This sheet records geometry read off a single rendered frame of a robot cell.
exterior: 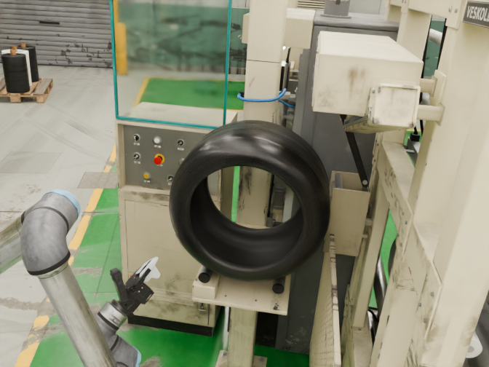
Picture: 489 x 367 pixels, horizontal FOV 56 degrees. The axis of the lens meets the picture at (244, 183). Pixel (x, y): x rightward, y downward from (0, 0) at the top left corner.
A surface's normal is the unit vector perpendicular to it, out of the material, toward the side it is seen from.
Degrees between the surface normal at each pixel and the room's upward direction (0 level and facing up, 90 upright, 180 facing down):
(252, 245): 35
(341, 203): 90
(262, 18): 90
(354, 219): 90
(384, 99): 72
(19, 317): 0
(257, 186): 90
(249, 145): 42
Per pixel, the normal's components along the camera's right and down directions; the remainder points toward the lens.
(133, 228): -0.15, 0.39
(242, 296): 0.07, -0.91
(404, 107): -0.12, 0.09
